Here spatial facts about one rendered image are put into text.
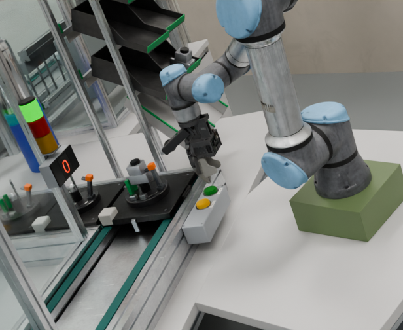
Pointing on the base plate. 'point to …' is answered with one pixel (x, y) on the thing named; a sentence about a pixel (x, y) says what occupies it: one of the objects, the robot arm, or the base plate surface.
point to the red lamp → (39, 128)
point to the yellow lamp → (46, 143)
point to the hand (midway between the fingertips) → (205, 179)
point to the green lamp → (31, 111)
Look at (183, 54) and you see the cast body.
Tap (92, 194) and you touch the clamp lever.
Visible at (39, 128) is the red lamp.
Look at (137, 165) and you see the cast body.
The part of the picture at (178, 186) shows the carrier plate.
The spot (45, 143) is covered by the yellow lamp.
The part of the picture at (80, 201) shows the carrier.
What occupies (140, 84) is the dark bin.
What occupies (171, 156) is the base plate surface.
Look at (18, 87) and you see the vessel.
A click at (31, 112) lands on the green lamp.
